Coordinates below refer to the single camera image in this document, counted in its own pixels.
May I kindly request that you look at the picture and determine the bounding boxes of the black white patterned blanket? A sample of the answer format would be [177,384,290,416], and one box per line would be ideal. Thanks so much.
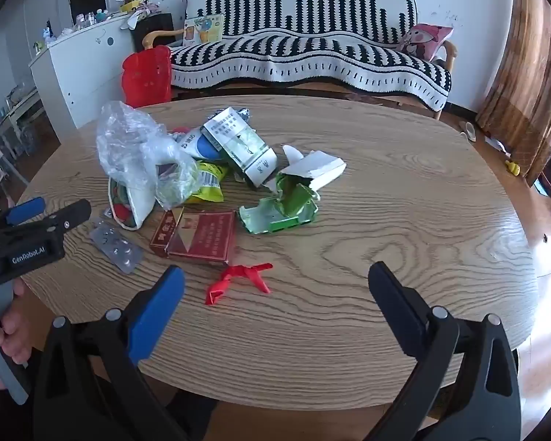
[171,0,453,110]

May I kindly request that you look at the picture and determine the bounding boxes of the brown curtain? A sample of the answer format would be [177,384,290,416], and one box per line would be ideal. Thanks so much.
[476,0,551,180]

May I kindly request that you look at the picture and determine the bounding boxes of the pink cartoon cushion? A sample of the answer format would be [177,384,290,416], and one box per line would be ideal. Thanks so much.
[397,23,454,61]

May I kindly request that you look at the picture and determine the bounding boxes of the red cigarette box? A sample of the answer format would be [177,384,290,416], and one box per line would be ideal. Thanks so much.
[149,207,237,267]

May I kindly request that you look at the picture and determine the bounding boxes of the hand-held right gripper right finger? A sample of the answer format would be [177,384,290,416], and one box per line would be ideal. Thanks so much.
[368,261,522,441]

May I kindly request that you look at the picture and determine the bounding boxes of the black box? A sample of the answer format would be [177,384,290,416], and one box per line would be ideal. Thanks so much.
[131,13,174,53]

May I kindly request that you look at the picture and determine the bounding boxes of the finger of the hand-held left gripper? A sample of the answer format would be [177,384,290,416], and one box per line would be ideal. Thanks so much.
[9,199,93,236]
[0,197,47,230]

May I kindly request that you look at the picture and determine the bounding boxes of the silver blister pack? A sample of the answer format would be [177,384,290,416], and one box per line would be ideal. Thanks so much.
[89,220,144,275]

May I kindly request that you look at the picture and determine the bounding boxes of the torn green box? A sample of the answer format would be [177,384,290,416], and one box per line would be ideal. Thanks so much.
[239,172,321,235]

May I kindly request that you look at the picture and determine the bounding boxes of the white cardboard box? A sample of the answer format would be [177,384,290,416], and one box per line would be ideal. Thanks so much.
[282,144,347,191]

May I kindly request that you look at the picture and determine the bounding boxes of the person's left hand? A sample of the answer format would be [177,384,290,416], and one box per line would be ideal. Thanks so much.
[0,279,34,391]

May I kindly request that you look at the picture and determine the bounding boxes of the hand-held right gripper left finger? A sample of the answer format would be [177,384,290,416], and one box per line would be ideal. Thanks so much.
[33,265,189,441]

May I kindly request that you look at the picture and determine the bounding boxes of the clear plastic bag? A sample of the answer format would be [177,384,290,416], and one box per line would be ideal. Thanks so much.
[96,100,200,209]

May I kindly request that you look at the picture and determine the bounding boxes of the green white cigarette box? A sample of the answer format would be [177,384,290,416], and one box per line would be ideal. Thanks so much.
[201,107,277,188]

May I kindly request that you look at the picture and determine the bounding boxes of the white side table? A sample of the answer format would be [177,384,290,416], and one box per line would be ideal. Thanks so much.
[0,87,44,157]

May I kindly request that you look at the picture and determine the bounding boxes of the white cabinet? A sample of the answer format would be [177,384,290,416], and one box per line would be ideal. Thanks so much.
[30,11,141,132]

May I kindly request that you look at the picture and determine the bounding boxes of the red white snack packet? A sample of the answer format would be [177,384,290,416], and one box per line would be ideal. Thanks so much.
[108,177,159,230]

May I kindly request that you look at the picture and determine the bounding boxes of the colourful picture book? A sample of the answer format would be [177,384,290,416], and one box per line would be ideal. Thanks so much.
[182,14,224,47]

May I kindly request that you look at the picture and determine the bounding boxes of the wooden sofa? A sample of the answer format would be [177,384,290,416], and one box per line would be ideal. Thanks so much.
[142,0,457,120]

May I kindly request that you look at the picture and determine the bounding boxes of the white blue paper pack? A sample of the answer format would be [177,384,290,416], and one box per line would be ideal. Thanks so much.
[177,126,226,161]

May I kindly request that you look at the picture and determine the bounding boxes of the red balloon scrap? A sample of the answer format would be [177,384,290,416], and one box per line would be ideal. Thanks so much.
[205,263,274,306]

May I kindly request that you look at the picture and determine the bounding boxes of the red pig chair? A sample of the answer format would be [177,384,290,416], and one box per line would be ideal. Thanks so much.
[122,47,173,108]

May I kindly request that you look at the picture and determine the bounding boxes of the yellow green snack packet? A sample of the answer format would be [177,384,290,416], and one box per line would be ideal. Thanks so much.
[184,161,230,204]

